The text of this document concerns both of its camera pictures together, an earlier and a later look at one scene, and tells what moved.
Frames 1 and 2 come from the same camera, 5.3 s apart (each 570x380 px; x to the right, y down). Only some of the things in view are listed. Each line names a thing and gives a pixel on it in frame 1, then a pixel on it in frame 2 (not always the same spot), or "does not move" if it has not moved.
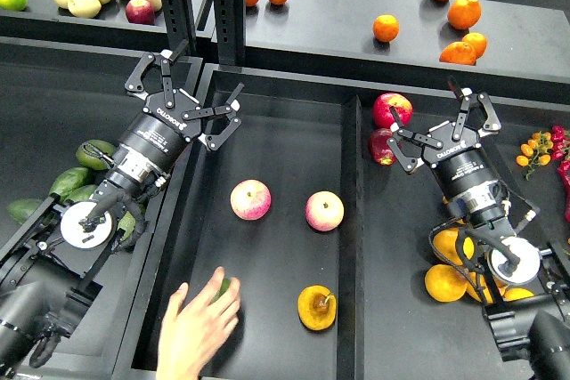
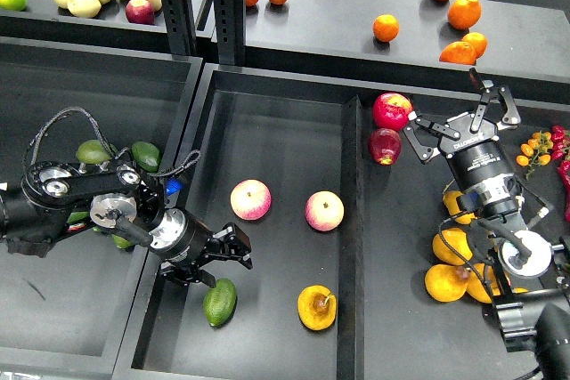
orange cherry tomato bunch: (535, 151) does not move
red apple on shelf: (140, 11) does not move
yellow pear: (317, 307) does not move
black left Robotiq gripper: (169, 119) to (178, 237)
